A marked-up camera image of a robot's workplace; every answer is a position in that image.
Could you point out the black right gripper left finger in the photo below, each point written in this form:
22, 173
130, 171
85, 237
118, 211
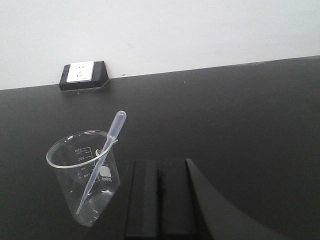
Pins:
143, 212

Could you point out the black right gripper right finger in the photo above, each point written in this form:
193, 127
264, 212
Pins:
177, 213

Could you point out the clear plastic pipette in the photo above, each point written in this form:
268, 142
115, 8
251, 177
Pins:
112, 135

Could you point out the white socket in black housing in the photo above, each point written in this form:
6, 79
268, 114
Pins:
83, 75

